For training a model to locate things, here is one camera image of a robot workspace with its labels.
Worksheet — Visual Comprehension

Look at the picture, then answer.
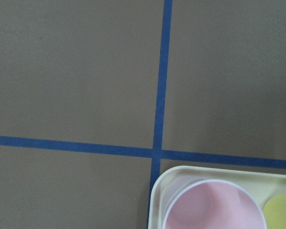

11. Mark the pink plastic cup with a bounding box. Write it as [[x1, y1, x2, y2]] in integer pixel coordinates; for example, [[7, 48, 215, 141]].
[[160, 176, 267, 229]]

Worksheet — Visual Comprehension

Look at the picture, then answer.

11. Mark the yellow plastic cup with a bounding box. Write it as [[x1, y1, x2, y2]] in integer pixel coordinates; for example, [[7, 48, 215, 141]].
[[263, 194, 286, 229]]

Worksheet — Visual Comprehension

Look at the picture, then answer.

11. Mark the cream plastic tray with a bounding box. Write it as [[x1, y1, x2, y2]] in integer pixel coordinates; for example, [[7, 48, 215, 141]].
[[148, 166, 286, 229]]

